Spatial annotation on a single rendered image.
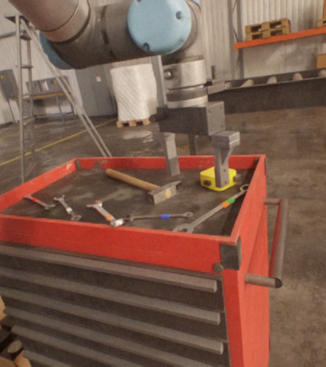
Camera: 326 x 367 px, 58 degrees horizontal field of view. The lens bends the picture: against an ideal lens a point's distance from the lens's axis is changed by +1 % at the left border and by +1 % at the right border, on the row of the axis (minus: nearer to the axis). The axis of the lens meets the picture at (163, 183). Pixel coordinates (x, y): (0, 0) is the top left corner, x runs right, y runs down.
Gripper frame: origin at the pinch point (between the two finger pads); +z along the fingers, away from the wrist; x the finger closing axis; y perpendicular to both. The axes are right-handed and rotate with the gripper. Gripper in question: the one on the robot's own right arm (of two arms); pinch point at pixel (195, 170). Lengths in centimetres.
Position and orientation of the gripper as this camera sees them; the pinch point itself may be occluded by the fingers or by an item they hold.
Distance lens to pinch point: 59.9
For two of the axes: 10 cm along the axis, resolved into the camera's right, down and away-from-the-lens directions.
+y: -7.3, 3.5, -5.9
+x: 6.7, 1.8, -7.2
